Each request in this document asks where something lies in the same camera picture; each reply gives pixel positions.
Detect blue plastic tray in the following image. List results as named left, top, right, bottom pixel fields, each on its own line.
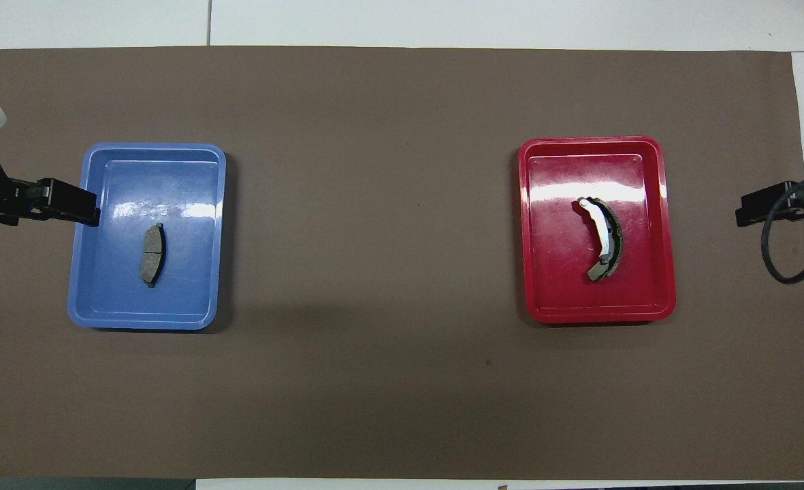
left=67, top=142, right=227, bottom=331

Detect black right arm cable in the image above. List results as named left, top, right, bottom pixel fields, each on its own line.
left=760, top=174, right=804, bottom=285

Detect dark brake pad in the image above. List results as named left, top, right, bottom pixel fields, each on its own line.
left=140, top=222, right=168, bottom=289

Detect red plastic tray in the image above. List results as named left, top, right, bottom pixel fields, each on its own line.
left=517, top=136, right=677, bottom=325

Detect brown table mat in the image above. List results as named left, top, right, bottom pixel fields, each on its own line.
left=0, top=45, right=804, bottom=480

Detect curved brake shoe silver web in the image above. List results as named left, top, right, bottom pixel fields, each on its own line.
left=577, top=196, right=624, bottom=282

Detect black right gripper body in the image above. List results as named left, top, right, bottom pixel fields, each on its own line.
left=736, top=173, right=804, bottom=229

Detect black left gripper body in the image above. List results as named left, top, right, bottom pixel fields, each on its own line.
left=0, top=148, right=101, bottom=228

